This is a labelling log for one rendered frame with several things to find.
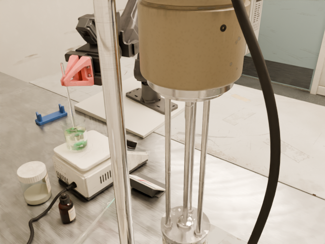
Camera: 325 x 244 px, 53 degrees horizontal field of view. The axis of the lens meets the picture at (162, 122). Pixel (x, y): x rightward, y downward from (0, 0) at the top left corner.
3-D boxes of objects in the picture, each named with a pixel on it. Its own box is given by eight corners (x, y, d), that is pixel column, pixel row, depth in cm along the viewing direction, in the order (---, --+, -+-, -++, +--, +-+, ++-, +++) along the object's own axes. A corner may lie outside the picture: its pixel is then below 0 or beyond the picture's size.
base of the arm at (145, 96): (164, 93, 100) (179, 86, 104) (123, 75, 112) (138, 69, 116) (164, 115, 104) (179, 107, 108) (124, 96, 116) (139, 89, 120)
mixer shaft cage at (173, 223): (178, 214, 50) (181, 57, 37) (217, 236, 46) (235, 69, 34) (151, 243, 45) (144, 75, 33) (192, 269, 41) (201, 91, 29)
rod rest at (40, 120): (62, 112, 110) (61, 102, 108) (67, 114, 108) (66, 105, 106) (35, 122, 104) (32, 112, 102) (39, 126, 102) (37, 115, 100)
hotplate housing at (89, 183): (116, 144, 92) (114, 119, 89) (149, 161, 85) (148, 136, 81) (47, 182, 78) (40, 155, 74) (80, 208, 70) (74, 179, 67)
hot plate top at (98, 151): (93, 131, 83) (92, 129, 83) (125, 148, 76) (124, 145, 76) (51, 152, 75) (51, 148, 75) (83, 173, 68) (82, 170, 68)
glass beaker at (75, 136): (88, 140, 79) (84, 111, 75) (90, 152, 74) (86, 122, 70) (63, 144, 77) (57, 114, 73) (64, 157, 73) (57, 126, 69)
